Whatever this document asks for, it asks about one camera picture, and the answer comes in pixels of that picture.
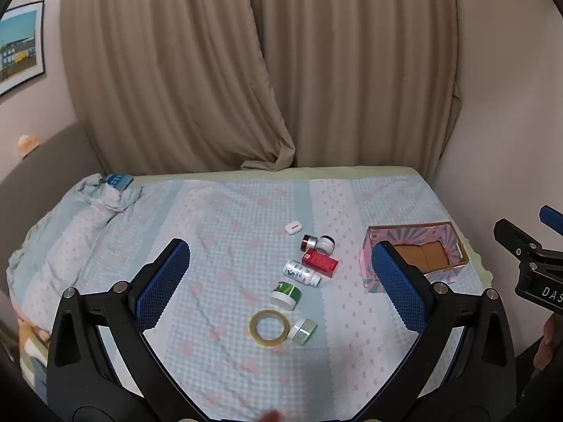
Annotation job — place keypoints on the multicoloured cloth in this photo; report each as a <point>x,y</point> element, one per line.
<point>33,351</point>

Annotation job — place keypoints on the grey headboard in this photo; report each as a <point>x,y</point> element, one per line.
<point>52,162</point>

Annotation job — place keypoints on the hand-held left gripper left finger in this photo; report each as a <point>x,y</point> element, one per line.
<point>162,281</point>

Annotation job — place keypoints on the pink patterned cardboard box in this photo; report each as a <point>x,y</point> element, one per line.
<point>433,257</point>

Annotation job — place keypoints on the light blue bundled quilt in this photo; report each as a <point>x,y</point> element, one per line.
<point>66,246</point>

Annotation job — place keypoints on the blue packet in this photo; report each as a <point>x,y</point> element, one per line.
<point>118,180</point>

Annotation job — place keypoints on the clear tape roll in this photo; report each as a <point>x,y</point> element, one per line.
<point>255,329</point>

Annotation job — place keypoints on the white jar with black lid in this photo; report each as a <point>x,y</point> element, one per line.
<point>326,245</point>

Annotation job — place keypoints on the beige curtain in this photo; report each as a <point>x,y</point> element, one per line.
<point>360,66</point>
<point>167,66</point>

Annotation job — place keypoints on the white plastic bottle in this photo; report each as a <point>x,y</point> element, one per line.
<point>302,272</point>

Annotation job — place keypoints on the green and white jar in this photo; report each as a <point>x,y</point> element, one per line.
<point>286,295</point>

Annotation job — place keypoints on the red rectangular box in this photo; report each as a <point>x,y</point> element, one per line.
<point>320,263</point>

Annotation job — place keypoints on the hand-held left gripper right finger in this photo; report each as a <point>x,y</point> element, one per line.
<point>398,290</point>

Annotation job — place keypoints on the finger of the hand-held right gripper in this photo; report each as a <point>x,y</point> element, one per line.
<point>517,239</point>
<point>552,216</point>

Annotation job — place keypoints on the small orange object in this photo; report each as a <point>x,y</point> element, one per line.
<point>27,143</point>

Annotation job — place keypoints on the white earbuds case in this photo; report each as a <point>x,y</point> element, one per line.
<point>293,228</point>

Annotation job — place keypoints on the framed wall poster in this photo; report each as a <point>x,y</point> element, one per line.
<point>20,48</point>

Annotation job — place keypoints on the person's right hand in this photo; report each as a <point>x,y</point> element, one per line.
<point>547,338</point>

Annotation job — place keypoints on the small white green box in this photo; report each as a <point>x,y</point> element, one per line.
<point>303,332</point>

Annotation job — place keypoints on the dark red small jar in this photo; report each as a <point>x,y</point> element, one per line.
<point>309,242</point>

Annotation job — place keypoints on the blue checked printed bed sheet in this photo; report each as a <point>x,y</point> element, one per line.
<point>228,237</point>

